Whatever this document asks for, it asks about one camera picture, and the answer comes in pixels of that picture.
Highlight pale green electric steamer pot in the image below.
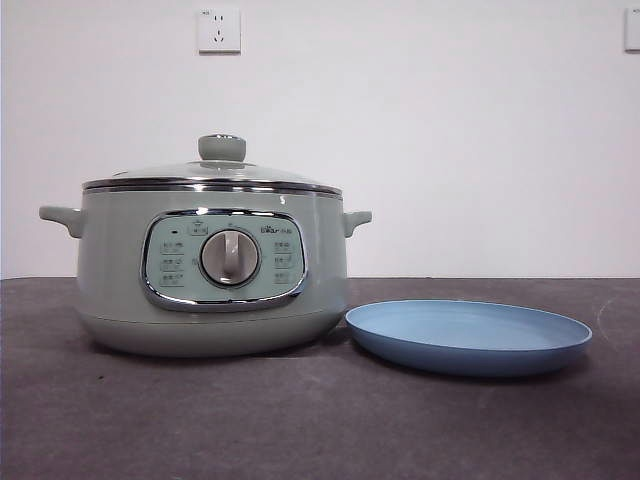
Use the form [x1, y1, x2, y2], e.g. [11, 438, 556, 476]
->
[38, 185, 373, 359]

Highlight blue round plate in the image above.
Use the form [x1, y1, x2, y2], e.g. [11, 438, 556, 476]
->
[344, 298, 594, 377]

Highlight white wall power socket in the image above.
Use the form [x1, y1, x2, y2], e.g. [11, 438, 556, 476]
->
[198, 8, 242, 55]

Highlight glass lid with green knob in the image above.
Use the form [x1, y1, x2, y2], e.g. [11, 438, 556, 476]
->
[82, 133, 344, 194]

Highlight white wall switch plate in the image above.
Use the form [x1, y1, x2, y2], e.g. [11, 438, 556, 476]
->
[623, 7, 640, 54]

